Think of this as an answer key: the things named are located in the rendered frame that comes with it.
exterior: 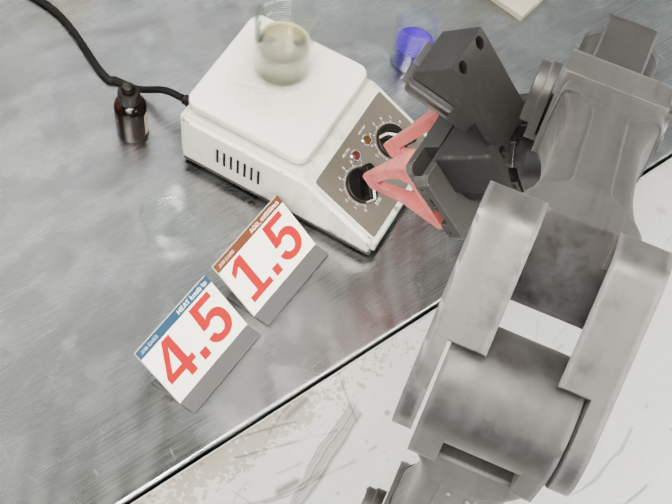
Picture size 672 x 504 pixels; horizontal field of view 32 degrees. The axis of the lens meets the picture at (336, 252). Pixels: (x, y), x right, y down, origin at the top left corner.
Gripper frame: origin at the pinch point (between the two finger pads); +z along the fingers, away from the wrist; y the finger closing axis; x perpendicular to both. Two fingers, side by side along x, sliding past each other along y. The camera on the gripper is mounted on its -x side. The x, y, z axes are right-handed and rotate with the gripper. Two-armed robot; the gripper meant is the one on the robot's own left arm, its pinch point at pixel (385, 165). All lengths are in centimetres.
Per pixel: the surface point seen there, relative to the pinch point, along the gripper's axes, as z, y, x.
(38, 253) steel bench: 26.7, 16.0, -5.7
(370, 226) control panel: 6.5, -0.1, 7.4
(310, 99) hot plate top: 10.3, -5.4, -2.9
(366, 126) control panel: 8.4, -7.4, 2.3
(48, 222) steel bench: 27.5, 13.0, -6.4
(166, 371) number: 13.1, 20.2, 3.2
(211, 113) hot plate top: 15.1, 0.5, -7.0
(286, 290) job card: 11.2, 7.8, 7.2
